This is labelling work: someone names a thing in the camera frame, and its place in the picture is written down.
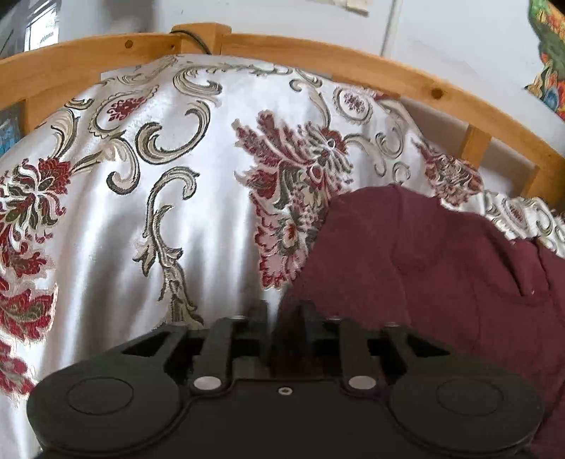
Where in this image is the maroon small garment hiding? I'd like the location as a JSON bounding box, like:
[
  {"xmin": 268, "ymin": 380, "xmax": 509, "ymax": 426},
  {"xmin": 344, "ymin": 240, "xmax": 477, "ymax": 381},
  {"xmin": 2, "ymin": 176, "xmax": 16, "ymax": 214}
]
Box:
[{"xmin": 281, "ymin": 185, "xmax": 564, "ymax": 458}]

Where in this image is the white floral satin bedspread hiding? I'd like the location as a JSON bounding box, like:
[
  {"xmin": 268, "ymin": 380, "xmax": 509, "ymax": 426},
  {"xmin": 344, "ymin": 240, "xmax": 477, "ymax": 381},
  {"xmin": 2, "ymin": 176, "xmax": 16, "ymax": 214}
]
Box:
[{"xmin": 1, "ymin": 54, "xmax": 564, "ymax": 458}]

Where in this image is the white wall cable conduit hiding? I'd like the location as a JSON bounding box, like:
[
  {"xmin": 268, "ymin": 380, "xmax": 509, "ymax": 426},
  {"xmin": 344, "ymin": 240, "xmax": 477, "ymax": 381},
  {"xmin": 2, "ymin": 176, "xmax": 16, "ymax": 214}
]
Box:
[{"xmin": 380, "ymin": 0, "xmax": 405, "ymax": 58}]

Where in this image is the black cable on bedpost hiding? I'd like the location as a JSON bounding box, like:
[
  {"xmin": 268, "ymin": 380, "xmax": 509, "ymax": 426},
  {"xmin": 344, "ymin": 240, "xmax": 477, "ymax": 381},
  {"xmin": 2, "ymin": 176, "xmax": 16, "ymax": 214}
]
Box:
[{"xmin": 175, "ymin": 29, "xmax": 214, "ymax": 56}]

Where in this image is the wooden bed frame rail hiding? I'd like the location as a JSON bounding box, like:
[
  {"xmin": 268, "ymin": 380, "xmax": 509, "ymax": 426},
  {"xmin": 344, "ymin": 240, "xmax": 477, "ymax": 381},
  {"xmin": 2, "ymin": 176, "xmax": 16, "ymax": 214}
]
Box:
[{"xmin": 1, "ymin": 23, "xmax": 564, "ymax": 205}]

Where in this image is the window with metal frame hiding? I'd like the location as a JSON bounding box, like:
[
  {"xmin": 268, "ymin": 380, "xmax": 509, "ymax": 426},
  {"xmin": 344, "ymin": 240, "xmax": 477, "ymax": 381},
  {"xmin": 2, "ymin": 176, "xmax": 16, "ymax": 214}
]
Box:
[{"xmin": 0, "ymin": 0, "xmax": 61, "ymax": 58}]

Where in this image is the colourful parrot wall drawing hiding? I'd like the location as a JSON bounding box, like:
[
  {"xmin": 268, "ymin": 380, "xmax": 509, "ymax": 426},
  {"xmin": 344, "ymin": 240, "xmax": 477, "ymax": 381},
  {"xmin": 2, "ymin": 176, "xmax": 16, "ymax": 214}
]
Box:
[{"xmin": 525, "ymin": 0, "xmax": 564, "ymax": 120}]

